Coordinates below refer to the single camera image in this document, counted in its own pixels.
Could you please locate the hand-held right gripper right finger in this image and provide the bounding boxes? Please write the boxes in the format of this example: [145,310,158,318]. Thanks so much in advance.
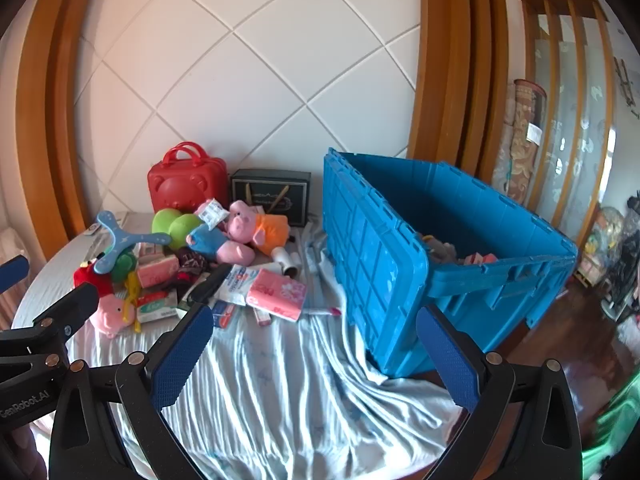
[416,304,583,480]

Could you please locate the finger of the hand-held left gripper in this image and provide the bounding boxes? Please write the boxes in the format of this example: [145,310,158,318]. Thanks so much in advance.
[0,254,30,294]
[31,282,99,356]

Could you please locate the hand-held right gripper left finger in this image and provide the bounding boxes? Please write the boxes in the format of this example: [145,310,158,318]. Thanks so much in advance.
[47,304,216,480]

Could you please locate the pink pig plush red dress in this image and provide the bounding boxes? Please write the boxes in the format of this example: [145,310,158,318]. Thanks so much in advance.
[74,259,137,338]

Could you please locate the large pink tissue pack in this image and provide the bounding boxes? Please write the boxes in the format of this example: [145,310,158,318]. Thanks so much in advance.
[246,269,307,322]

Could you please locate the blue plastic storage crate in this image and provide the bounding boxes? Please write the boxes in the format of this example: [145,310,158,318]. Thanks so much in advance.
[322,147,579,378]

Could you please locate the green white tissue pack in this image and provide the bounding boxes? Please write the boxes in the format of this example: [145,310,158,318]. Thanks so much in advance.
[136,291,179,323]

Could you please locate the red white small box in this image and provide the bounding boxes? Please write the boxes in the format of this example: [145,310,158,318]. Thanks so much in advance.
[211,302,236,330]

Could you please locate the yellow plastic toy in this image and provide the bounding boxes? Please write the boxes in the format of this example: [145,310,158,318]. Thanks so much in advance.
[124,272,143,333]

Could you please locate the dark green plush toy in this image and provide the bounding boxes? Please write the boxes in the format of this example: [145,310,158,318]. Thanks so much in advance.
[111,252,141,283]

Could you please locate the black plastic object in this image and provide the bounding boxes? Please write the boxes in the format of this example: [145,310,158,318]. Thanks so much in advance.
[187,264,233,307]

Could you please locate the small pink tissue pack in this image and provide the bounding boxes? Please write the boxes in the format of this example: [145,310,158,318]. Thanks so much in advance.
[137,255,180,288]

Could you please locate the dark patterned cloth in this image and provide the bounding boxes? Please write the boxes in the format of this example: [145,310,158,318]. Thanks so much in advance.
[172,251,211,291]

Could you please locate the white blue packet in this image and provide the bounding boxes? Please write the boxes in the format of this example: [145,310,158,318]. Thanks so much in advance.
[215,266,273,307]

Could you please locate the light blue table cloth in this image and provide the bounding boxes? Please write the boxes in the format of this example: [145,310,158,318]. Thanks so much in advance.
[11,210,473,480]

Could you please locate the pink pig plush blue shirt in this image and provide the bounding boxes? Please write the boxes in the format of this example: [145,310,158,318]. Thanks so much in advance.
[186,199,256,265]

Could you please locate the light green plush toy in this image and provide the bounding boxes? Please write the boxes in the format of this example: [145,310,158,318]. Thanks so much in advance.
[151,208,201,251]

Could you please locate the white roll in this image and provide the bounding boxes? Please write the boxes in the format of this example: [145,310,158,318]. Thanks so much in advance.
[272,247,298,277]

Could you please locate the pink pig plush orange dress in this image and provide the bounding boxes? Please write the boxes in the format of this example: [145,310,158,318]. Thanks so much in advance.
[222,200,291,256]

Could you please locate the red bear suitcase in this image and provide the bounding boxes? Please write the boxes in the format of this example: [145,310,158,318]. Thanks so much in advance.
[147,142,228,213]

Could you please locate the pile of household things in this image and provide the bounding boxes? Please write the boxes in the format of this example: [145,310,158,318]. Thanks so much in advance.
[575,192,640,321]

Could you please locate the black gift box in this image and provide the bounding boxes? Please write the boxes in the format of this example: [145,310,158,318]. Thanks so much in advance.
[231,168,312,227]

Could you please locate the rolled patterned carpet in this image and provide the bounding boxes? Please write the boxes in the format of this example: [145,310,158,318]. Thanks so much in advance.
[492,78,547,206]

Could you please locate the wooden glass partition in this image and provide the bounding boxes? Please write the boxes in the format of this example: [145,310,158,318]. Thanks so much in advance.
[518,0,616,246]

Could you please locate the wooden wall frame post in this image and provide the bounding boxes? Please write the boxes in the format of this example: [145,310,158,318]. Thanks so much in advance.
[15,0,116,261]
[407,0,508,181]

